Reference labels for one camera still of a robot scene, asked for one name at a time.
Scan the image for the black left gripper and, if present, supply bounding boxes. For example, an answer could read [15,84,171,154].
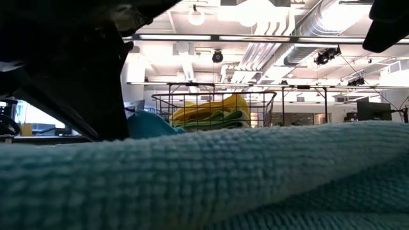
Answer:
[0,31,134,142]

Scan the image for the yellow microfiber towel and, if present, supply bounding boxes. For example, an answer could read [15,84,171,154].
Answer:
[168,93,251,126]

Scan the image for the teal blue microfiber towel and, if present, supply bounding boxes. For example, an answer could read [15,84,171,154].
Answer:
[0,110,409,230]

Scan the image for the lime green fluffy towel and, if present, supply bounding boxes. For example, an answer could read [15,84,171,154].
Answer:
[174,110,251,129]

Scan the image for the black computer monitor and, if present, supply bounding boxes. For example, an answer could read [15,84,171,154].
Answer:
[357,101,393,122]
[124,99,146,113]

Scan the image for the small black ceiling rig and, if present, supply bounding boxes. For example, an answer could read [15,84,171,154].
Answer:
[347,76,366,87]

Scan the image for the large window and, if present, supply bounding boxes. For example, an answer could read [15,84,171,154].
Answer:
[15,100,81,137]

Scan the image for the yellow box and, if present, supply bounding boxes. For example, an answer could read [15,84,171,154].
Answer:
[20,122,34,137]

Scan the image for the black metal stand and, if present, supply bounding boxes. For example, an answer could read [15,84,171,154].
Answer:
[167,82,215,96]
[280,84,330,126]

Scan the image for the black chair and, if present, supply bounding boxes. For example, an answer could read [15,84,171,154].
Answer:
[0,97,19,137]

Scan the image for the round white ceiling lamp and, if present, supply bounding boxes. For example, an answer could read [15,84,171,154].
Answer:
[187,4,206,26]

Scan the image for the wire basket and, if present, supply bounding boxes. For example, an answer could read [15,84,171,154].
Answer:
[151,91,277,132]

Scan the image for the black aluminium table frame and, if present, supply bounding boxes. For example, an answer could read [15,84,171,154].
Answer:
[12,135,94,144]

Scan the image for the black ceiling camera rig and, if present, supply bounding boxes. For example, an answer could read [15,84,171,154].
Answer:
[313,45,343,66]

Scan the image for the silver ceiling air duct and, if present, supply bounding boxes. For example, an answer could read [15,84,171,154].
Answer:
[267,0,374,67]

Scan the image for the long ceiling light rail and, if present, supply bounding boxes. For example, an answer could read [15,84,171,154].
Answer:
[123,33,409,45]

